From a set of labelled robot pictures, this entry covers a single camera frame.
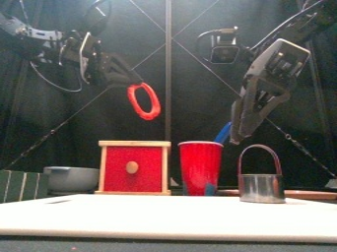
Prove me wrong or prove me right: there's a blue handled tool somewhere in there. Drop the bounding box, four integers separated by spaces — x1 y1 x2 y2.
213 121 233 145

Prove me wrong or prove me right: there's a grey bowl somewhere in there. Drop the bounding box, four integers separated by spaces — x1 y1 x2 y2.
42 165 102 195

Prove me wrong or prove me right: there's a red drawer with wooden knob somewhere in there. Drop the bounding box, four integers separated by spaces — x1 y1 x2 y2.
105 146 164 193

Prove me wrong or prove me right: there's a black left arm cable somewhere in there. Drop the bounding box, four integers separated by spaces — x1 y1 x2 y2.
29 59 85 94

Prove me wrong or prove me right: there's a thin diagonal brace wire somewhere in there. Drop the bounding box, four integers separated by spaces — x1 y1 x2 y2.
3 0 223 170
128 0 337 179

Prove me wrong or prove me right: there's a green box with white stripes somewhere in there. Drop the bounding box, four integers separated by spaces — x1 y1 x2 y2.
0 169 50 204

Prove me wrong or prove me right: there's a white cutting board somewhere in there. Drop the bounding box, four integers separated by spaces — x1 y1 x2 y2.
0 193 337 244

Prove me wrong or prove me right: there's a red dough ring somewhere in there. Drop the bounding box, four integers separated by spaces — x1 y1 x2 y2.
126 82 162 121

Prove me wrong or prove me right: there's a wooden drawer box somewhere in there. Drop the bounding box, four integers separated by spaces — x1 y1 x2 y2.
96 140 173 197

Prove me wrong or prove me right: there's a brown wooden board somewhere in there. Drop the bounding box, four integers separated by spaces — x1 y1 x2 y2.
216 188 337 202

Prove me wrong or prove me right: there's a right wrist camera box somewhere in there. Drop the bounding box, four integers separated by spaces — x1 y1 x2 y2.
211 27 243 65

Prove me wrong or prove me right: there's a red plastic cup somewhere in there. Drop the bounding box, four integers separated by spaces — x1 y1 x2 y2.
177 140 225 197

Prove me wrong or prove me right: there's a round metal dough cutter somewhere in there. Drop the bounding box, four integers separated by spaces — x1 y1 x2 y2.
237 144 288 205

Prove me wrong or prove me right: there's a vertical metal frame pole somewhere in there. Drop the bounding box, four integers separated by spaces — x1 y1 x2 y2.
164 0 173 142

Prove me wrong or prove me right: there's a black camera cable loop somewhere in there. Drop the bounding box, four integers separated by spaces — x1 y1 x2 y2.
196 28 229 63

